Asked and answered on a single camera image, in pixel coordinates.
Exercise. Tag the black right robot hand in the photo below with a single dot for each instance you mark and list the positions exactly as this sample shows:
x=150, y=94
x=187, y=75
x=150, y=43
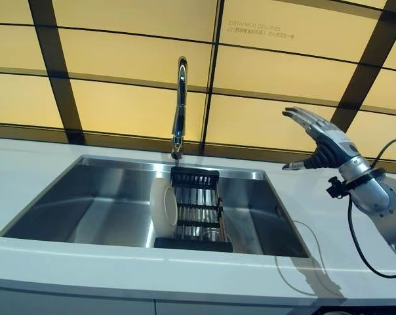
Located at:
x=335, y=144

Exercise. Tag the cream plate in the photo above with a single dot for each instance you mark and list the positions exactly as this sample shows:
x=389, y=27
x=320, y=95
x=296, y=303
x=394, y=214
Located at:
x=160, y=206

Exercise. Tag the steel sink strainer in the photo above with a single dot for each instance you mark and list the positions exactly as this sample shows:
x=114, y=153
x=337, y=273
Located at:
x=212, y=234

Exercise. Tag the chrome gooseneck faucet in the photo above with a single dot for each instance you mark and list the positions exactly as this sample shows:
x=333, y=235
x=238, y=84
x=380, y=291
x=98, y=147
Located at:
x=180, y=115

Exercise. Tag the black dish drying rack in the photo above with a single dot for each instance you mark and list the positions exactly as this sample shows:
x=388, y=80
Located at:
x=198, y=244

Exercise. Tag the stainless steel sink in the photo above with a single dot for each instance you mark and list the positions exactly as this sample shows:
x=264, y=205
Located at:
x=86, y=203

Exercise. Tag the white base cabinet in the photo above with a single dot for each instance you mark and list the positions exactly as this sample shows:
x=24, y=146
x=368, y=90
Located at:
x=86, y=302

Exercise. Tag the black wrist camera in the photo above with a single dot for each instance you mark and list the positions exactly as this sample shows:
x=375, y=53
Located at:
x=335, y=187

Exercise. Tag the dark lattice wall frame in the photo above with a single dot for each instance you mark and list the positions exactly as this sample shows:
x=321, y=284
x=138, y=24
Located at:
x=53, y=65

